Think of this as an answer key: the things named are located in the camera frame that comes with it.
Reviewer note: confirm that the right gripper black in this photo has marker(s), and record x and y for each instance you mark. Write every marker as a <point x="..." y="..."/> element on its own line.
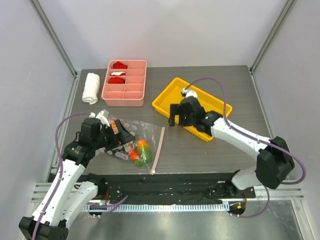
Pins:
<point x="180" y="115"/>

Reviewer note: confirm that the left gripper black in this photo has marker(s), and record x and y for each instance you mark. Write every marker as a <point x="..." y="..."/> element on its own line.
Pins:
<point x="124" y="136"/>

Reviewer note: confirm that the clear zip top bag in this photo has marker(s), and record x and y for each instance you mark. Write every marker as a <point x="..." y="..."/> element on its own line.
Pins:
<point x="153" y="134"/>

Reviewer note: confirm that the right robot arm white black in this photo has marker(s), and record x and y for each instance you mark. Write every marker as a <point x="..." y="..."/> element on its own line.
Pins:
<point x="273" y="162"/>

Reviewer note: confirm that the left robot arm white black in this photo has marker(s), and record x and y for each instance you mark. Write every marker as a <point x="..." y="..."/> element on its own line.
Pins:
<point x="59" y="208"/>

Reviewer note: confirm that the fake carrot orange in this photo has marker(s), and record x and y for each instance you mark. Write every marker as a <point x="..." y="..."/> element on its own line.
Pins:
<point x="133" y="154"/>

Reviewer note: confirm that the fake mango orange green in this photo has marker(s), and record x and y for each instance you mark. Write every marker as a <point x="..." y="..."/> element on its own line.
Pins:
<point x="145" y="153"/>

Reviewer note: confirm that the red fake food lower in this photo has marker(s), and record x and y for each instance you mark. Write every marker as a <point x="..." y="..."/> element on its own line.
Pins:
<point x="116" y="80"/>

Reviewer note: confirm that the white red fake food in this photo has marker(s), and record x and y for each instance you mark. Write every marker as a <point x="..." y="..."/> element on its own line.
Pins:
<point x="118" y="73"/>

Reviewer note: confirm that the red fake food top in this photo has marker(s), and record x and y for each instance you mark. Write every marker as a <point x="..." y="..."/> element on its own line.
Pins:
<point x="119" y="65"/>

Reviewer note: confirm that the yellow plastic tray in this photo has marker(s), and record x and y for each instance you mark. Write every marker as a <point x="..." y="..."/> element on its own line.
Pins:
<point x="213" y="106"/>

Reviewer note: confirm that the pink divided organizer tray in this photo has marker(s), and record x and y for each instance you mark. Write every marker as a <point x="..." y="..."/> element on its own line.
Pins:
<point x="125" y="83"/>

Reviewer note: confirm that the rolled white towel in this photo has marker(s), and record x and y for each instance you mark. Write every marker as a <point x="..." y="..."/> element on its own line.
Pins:
<point x="91" y="88"/>

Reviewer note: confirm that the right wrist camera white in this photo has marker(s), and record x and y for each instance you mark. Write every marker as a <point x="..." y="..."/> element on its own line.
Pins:
<point x="189" y="93"/>

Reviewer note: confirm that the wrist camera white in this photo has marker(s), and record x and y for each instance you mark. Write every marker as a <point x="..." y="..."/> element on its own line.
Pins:
<point x="102" y="116"/>
<point x="189" y="93"/>

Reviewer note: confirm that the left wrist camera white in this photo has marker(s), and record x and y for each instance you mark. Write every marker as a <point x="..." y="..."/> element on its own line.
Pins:
<point x="102" y="116"/>

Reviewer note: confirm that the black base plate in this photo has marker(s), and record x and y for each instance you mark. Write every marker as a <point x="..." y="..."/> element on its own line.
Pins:
<point x="172" y="188"/>

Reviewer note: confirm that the white slotted cable duct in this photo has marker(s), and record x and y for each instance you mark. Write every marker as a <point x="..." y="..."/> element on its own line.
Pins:
<point x="131" y="208"/>

